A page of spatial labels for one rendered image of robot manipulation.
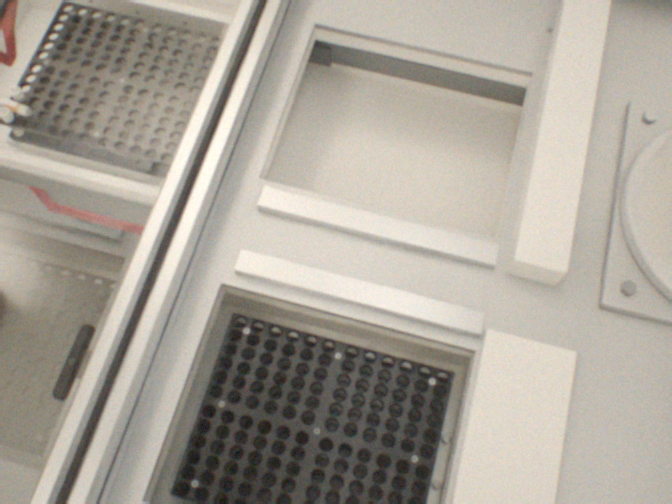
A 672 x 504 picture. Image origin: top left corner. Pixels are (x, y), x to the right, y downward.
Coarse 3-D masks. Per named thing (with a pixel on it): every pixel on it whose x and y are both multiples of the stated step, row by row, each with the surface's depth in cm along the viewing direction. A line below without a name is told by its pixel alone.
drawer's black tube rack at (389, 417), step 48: (240, 336) 72; (288, 336) 72; (240, 384) 71; (288, 384) 67; (336, 384) 67; (384, 384) 67; (432, 384) 67; (240, 432) 68; (288, 432) 69; (336, 432) 66; (384, 432) 66; (432, 432) 69; (240, 480) 64; (288, 480) 67; (336, 480) 67; (384, 480) 67
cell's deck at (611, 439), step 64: (320, 0) 79; (384, 0) 80; (448, 0) 80; (512, 0) 80; (640, 0) 80; (448, 64) 78; (512, 64) 76; (640, 64) 76; (256, 128) 73; (256, 192) 70; (512, 192) 70; (320, 256) 68; (384, 256) 68; (576, 256) 68; (192, 320) 65; (384, 320) 65; (512, 320) 65; (576, 320) 65; (640, 320) 65; (576, 384) 63; (640, 384) 63; (128, 448) 61; (576, 448) 61; (640, 448) 61
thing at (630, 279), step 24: (624, 120) 73; (648, 120) 71; (624, 144) 71; (648, 144) 69; (624, 168) 70; (648, 168) 67; (624, 192) 68; (648, 192) 65; (624, 216) 67; (648, 216) 65; (624, 240) 67; (648, 240) 65; (624, 264) 66; (648, 264) 64; (624, 288) 64; (648, 288) 65; (624, 312) 65; (648, 312) 64
